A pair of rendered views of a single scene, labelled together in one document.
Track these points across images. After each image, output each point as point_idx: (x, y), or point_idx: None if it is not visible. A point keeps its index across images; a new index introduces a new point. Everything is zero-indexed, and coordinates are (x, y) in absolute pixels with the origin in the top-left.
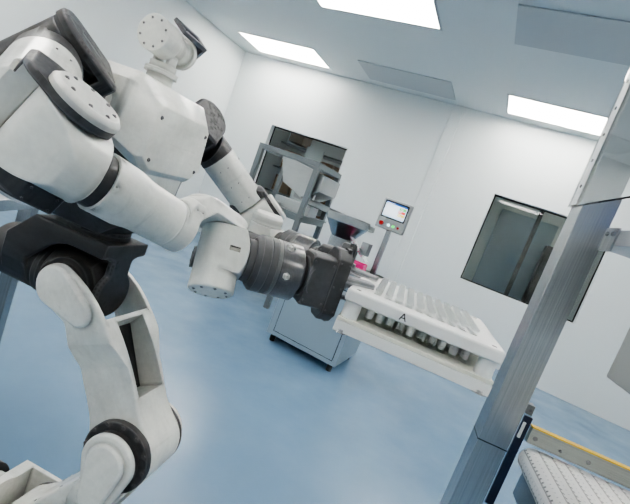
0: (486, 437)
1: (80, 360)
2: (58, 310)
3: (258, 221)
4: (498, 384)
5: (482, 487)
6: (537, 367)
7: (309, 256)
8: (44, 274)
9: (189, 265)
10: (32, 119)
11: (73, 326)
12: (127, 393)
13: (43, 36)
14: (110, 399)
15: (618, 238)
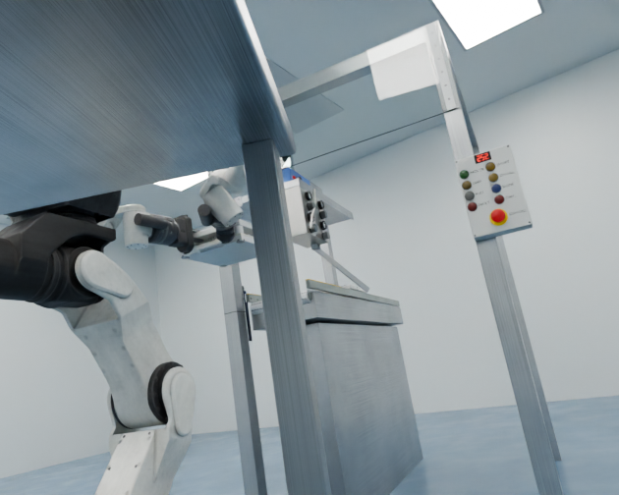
0: (238, 308)
1: (125, 330)
2: (111, 287)
3: (140, 209)
4: (229, 283)
5: (246, 335)
6: (238, 267)
7: None
8: (89, 259)
9: (206, 214)
10: None
11: (123, 298)
12: (157, 341)
13: None
14: (149, 353)
15: (242, 199)
